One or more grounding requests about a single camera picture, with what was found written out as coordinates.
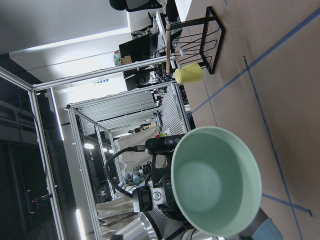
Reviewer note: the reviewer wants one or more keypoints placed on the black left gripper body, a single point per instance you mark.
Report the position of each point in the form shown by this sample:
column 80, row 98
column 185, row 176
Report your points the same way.
column 158, row 197

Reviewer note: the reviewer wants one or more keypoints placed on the green plastic cup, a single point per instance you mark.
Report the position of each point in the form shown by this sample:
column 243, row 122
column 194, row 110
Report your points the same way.
column 216, row 181

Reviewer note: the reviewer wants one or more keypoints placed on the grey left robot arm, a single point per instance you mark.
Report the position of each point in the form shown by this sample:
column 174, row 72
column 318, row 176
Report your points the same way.
column 218, row 194

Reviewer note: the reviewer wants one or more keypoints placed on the yellow plastic cup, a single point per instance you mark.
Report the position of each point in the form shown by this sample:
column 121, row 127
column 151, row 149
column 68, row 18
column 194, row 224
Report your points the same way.
column 188, row 74

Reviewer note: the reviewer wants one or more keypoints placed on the black computer monitor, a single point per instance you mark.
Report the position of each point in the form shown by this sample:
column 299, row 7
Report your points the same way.
column 138, row 49

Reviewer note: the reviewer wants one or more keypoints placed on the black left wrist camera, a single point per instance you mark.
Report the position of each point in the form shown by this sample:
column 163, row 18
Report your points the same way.
column 160, row 145

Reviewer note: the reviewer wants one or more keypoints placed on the black wire cup rack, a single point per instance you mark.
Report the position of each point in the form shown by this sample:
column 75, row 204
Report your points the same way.
column 197, row 40

